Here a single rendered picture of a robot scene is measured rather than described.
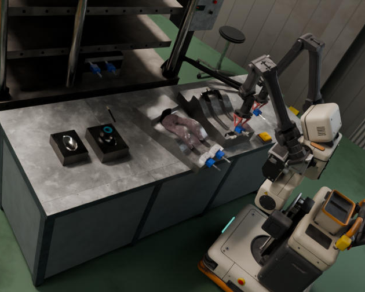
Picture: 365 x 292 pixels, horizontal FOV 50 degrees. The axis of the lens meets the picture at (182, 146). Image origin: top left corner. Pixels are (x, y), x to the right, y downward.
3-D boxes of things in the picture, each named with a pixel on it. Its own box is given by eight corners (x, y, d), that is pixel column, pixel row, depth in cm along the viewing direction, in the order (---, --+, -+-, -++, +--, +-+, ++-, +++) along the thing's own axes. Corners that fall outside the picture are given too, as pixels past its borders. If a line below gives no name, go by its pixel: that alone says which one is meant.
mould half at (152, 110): (220, 154, 238) (227, 142, 231) (197, 174, 220) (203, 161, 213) (159, 108, 252) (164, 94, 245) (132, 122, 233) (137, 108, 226)
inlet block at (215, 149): (230, 163, 231) (233, 157, 227) (226, 167, 227) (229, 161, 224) (212, 150, 234) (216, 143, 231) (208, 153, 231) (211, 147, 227)
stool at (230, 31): (239, 78, 478) (260, 37, 441) (219, 93, 439) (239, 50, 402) (205, 56, 490) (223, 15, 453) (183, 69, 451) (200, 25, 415)
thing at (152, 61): (177, 84, 291) (179, 78, 287) (-11, 112, 213) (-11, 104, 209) (122, 23, 331) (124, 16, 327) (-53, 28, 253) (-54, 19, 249)
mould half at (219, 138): (248, 141, 257) (258, 126, 248) (220, 149, 242) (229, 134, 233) (204, 93, 281) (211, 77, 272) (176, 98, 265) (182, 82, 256)
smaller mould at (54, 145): (87, 160, 201) (88, 152, 197) (62, 165, 194) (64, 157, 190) (72, 137, 209) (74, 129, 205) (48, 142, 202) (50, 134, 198)
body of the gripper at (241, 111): (233, 112, 231) (238, 101, 227) (244, 111, 238) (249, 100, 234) (241, 117, 227) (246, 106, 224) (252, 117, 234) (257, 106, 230)
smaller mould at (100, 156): (126, 156, 212) (129, 148, 207) (101, 163, 203) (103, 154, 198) (109, 131, 221) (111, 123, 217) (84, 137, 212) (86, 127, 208)
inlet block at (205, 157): (221, 171, 223) (224, 165, 220) (216, 175, 220) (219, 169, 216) (203, 157, 227) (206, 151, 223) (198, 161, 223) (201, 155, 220)
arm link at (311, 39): (316, 42, 198) (328, 36, 202) (294, 37, 207) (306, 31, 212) (313, 117, 224) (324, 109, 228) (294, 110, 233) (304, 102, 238)
